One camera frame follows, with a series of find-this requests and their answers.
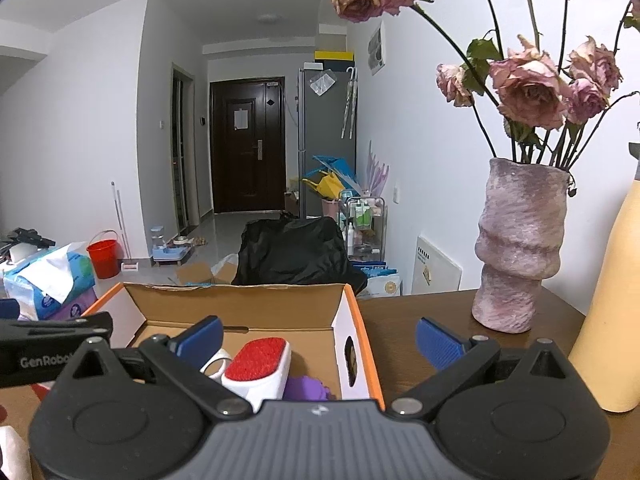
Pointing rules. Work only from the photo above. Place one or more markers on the clear plastic bag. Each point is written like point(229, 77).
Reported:
point(321, 83)

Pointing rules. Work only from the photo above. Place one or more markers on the white tape roll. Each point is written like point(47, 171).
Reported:
point(212, 367)

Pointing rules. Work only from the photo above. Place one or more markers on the white folded umbrella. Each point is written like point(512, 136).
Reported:
point(350, 105)

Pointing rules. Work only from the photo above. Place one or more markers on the pink textured vase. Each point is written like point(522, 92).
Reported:
point(520, 240)

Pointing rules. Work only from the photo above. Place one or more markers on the red white lint brush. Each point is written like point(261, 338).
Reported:
point(255, 365)

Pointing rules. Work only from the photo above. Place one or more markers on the blue tissue pack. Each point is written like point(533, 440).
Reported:
point(30, 285)

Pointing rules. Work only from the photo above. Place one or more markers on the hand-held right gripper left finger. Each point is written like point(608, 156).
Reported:
point(202, 335)

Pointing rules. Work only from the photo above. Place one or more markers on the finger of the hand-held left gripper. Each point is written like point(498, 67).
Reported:
point(9, 309)
point(50, 330)

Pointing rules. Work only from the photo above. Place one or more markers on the small brown carton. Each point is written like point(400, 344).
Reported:
point(291, 202)

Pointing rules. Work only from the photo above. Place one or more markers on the white wall outlet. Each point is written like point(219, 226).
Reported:
point(398, 195)

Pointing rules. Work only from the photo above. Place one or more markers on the grey refrigerator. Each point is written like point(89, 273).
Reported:
point(322, 130)

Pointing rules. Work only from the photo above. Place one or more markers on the framed wall picture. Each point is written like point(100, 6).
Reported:
point(377, 50)

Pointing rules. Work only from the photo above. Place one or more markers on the white flat panel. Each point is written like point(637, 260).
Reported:
point(437, 265)

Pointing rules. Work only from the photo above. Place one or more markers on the red bucket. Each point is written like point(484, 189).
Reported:
point(103, 257)

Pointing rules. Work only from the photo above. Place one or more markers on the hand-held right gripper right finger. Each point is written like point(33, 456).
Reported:
point(437, 342)

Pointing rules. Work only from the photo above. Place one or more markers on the pale purple tissue pack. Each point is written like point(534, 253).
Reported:
point(75, 305)

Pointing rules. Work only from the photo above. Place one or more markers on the open brown carton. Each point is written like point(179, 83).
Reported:
point(197, 272)

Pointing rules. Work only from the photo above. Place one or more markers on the blue white packet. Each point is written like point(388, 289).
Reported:
point(382, 280)

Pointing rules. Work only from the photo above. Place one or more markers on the purple bottle cap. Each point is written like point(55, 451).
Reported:
point(305, 389)

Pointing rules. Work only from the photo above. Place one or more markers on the pink bucket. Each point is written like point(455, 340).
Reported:
point(330, 207)

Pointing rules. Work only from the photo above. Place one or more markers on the yellow black box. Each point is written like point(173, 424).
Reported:
point(334, 56)

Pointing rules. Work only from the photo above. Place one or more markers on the purple feather decoration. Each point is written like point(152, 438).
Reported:
point(377, 172)

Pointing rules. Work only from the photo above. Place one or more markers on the red cardboard box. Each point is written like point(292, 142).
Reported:
point(280, 310)

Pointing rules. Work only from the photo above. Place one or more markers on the paper notice on door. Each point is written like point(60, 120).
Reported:
point(241, 118)

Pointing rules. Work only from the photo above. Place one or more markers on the black device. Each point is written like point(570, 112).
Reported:
point(27, 236)

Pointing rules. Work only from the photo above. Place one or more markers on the black bag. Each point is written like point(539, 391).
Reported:
point(295, 255)

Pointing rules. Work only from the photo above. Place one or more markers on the dark brown entrance door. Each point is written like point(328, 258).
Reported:
point(245, 160)

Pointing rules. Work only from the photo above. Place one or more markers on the white mop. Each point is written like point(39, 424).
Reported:
point(120, 220)

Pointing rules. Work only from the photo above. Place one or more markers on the side doorway frame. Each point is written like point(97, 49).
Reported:
point(182, 150)

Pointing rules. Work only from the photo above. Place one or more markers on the dried pink roses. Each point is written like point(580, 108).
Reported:
point(527, 90)

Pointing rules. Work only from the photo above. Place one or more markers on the yellow thermos jug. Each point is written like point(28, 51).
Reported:
point(612, 310)

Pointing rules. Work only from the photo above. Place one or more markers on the pet water feeder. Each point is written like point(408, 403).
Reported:
point(167, 251)

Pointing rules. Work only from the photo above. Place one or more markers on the trolley with bottles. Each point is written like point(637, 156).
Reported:
point(362, 220)

